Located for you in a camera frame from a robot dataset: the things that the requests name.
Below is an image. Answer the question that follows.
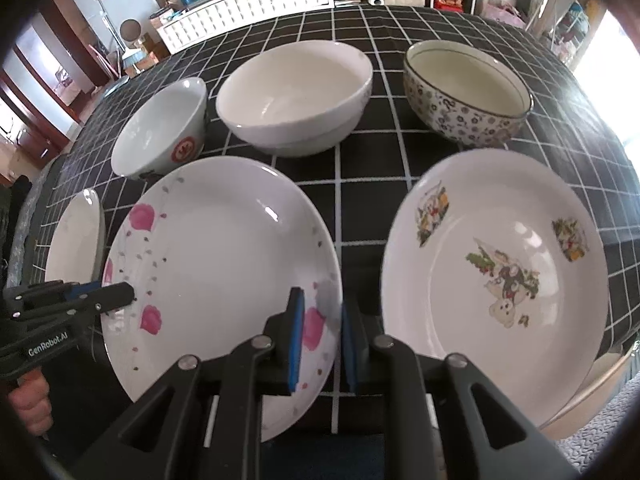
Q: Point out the plain white plate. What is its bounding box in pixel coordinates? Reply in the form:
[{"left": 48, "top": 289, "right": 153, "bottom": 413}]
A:
[{"left": 44, "top": 188, "right": 105, "bottom": 284}]

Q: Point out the pink flower white plate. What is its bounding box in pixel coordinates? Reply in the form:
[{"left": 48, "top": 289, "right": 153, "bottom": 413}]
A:
[{"left": 101, "top": 156, "right": 343, "bottom": 440}]

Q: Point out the white bowl red emblem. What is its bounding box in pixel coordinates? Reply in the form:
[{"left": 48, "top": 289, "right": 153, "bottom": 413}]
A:
[{"left": 111, "top": 77, "right": 208, "bottom": 180}]

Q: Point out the cartoon print white plate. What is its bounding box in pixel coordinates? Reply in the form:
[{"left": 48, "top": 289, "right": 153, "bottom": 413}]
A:
[{"left": 381, "top": 148, "right": 608, "bottom": 426}]

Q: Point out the plain white bowl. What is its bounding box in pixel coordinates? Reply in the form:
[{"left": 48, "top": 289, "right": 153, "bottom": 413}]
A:
[{"left": 215, "top": 40, "right": 373, "bottom": 157}]

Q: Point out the floral patterned bowl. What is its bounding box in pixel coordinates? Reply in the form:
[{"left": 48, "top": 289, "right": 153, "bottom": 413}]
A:
[{"left": 404, "top": 40, "right": 534, "bottom": 148}]

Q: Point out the person left hand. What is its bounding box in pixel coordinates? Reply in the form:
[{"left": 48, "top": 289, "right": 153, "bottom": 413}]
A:
[{"left": 9, "top": 367, "right": 53, "bottom": 437}]

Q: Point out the white TV cabinet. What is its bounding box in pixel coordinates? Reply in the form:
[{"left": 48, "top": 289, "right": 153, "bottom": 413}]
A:
[{"left": 157, "top": 0, "right": 334, "bottom": 54}]

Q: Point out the white mop with stand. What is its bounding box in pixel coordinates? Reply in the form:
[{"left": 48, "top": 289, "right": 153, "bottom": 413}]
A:
[{"left": 89, "top": 0, "right": 147, "bottom": 79}]

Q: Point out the black white grid tablecloth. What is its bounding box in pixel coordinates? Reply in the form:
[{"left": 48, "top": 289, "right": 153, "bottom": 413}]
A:
[{"left": 21, "top": 6, "right": 639, "bottom": 352}]

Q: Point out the pink shopping bag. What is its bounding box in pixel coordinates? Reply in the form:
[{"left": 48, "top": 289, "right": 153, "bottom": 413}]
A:
[{"left": 480, "top": 3, "right": 526, "bottom": 28}]

